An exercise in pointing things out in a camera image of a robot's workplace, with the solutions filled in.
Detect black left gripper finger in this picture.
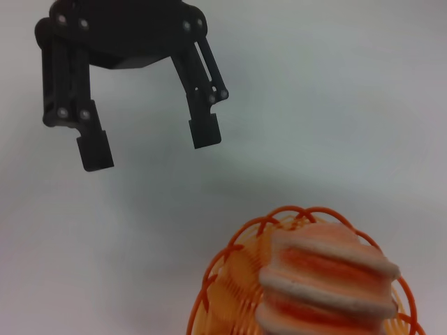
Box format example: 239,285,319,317
34,17,115,172
170,34,230,150

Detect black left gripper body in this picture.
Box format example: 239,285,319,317
48,0,209,70

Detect orange wire oval basket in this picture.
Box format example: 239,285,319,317
186,205,429,335

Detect orange striped bread loaf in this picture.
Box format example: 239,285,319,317
255,223,401,335

